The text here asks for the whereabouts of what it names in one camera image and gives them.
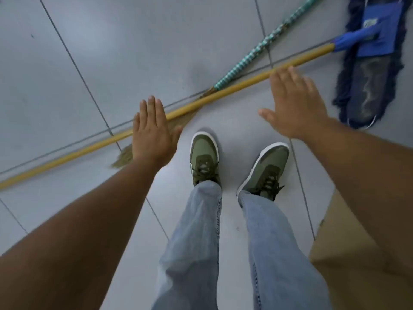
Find person's left hand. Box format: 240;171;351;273
132;95;184;169

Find person's right hand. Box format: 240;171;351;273
258;65;336;141

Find person's right forearm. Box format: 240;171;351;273
302;119;413;283

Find person's left forearm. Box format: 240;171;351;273
0;156;162;310

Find person's left green shoe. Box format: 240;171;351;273
189;130;222;188

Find person's green shoe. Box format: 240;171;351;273
189;130;222;188
236;142;290;202

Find person's right green shoe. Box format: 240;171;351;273
236;142;290;202

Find light blue jeans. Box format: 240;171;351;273
152;180;333;310

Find brown cardboard box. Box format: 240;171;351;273
309;188;413;310

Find straw broom teal striped handle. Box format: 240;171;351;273
111;0;323;169

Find blue dust mop wooden handle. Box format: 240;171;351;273
0;0;413;192

